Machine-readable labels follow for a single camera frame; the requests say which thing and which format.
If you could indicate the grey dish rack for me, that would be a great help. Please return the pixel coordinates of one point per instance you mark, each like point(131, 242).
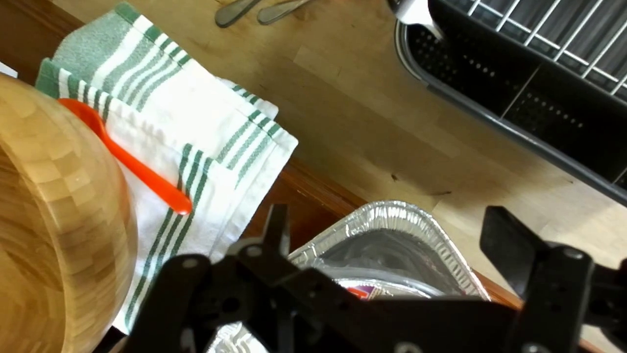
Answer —
point(554, 110)

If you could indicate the small silver spoon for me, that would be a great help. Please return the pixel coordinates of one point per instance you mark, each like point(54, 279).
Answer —
point(278, 8)

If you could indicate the aluminium foil tray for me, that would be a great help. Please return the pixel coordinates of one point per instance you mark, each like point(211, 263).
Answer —
point(392, 242)

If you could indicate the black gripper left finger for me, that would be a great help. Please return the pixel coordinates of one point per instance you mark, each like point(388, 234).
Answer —
point(247, 301)

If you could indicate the wooden bowl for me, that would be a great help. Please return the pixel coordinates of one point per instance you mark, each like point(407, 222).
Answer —
point(58, 222)

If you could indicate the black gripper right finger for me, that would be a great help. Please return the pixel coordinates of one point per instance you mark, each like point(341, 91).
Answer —
point(554, 301)

